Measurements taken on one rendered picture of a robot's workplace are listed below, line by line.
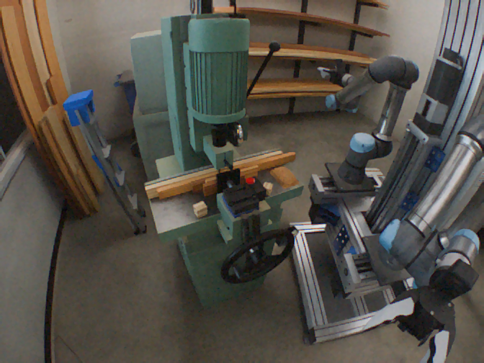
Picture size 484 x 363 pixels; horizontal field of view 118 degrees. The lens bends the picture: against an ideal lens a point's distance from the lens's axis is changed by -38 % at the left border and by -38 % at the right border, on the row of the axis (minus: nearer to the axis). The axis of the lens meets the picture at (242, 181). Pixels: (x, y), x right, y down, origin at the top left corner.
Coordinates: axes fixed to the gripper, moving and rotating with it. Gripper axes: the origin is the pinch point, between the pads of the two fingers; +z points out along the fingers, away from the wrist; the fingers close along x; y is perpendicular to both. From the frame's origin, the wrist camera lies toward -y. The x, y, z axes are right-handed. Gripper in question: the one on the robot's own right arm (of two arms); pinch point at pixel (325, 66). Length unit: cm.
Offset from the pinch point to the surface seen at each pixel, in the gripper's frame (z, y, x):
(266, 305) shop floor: -79, 114, -77
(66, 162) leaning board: 39, 38, -195
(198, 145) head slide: -43, 8, -90
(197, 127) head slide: -43, 1, -88
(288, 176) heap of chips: -59, 23, -58
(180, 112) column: -35, -3, -93
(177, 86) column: -35, -14, -92
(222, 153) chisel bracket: -56, 6, -83
